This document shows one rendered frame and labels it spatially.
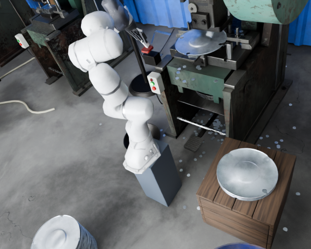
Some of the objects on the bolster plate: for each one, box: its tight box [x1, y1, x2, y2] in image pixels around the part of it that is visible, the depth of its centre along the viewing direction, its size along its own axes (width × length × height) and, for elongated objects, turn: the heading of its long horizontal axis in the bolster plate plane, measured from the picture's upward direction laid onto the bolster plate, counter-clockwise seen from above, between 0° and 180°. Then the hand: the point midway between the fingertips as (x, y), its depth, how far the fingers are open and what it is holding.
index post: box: [226, 42, 233, 59], centre depth 144 cm, size 3×3×10 cm
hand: (145, 42), depth 166 cm, fingers closed
